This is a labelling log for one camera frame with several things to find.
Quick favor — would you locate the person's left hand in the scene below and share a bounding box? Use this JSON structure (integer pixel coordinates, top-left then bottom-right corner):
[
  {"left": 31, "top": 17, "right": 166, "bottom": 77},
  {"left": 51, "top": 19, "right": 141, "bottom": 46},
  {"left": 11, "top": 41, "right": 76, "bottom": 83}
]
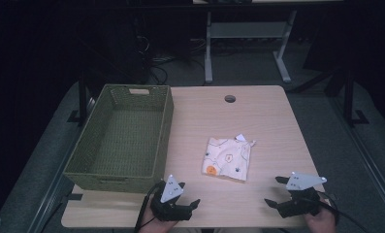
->
[{"left": 138, "top": 208, "right": 180, "bottom": 233}]

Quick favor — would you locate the white metal desk frame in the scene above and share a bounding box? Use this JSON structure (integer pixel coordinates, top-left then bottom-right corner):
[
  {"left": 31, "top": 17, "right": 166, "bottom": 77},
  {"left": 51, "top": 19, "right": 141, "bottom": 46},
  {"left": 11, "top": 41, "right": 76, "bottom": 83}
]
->
[{"left": 204, "top": 9, "right": 299, "bottom": 84}]

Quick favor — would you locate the person's right hand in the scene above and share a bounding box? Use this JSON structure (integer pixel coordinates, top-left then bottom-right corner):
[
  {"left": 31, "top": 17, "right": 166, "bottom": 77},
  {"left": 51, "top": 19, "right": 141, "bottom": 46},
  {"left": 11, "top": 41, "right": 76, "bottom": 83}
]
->
[{"left": 304, "top": 198, "right": 338, "bottom": 233}]

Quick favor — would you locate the metal floor rail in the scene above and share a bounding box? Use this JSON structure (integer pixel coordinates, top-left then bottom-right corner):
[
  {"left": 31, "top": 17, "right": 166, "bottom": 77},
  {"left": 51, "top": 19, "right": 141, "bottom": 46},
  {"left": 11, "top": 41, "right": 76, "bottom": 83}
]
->
[{"left": 329, "top": 96, "right": 385, "bottom": 225}]

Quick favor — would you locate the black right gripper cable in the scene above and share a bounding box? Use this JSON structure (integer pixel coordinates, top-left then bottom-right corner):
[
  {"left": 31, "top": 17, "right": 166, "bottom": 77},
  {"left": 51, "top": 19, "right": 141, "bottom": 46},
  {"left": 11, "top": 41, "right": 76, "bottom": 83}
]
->
[{"left": 315, "top": 189, "right": 372, "bottom": 233}]

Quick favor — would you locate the black metal stand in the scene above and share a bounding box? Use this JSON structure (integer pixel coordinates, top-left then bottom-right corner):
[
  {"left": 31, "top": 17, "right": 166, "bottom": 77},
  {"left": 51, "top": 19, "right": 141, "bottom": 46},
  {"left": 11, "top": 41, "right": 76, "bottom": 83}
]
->
[
  {"left": 342, "top": 68, "right": 370, "bottom": 128},
  {"left": 66, "top": 69, "right": 91, "bottom": 127}
]

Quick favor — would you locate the patterned cream cloth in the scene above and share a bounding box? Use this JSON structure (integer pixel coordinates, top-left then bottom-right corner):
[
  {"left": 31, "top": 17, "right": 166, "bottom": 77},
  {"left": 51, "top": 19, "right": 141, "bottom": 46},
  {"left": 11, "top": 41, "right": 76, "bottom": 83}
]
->
[{"left": 201, "top": 133, "right": 257, "bottom": 183}]

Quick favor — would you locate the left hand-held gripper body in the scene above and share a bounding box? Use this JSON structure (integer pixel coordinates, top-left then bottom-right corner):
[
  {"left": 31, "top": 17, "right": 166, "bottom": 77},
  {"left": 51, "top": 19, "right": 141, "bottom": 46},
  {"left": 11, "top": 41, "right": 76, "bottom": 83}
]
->
[{"left": 149, "top": 174, "right": 194, "bottom": 222}]

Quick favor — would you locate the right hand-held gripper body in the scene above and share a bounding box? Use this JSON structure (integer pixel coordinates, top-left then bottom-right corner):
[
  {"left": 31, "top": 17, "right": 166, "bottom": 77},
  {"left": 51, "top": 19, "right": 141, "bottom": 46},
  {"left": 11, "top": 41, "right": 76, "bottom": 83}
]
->
[{"left": 276, "top": 171, "right": 328, "bottom": 218}]

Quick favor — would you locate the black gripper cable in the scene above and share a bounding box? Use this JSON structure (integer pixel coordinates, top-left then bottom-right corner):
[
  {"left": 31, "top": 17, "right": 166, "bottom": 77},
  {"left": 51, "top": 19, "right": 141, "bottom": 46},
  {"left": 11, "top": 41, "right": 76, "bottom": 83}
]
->
[
  {"left": 315, "top": 189, "right": 372, "bottom": 233},
  {"left": 134, "top": 182, "right": 164, "bottom": 233}
]

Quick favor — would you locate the tangle of floor cables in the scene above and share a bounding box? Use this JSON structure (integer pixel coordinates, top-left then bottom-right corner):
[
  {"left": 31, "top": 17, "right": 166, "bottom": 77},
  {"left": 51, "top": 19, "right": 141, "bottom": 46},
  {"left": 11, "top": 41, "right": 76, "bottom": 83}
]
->
[{"left": 133, "top": 34, "right": 208, "bottom": 86}]

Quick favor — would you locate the green woven basket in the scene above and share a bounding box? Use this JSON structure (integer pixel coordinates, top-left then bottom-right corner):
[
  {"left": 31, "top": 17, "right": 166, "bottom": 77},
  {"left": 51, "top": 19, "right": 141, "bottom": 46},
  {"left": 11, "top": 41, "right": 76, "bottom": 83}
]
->
[{"left": 63, "top": 83, "right": 175, "bottom": 194}]

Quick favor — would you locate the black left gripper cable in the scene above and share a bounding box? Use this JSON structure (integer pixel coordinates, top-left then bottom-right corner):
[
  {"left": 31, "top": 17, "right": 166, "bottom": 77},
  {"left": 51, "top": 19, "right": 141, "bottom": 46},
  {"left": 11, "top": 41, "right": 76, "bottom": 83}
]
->
[{"left": 134, "top": 182, "right": 164, "bottom": 233}]

